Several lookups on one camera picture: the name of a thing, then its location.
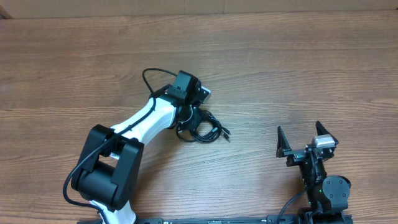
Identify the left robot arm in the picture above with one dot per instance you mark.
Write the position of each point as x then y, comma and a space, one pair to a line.
106, 173

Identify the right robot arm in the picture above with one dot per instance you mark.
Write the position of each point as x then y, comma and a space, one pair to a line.
327, 194

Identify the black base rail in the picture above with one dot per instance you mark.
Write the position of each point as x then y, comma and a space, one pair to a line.
270, 219

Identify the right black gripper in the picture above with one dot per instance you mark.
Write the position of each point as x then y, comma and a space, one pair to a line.
296, 156

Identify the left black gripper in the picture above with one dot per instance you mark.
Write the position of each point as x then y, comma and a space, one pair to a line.
196, 116

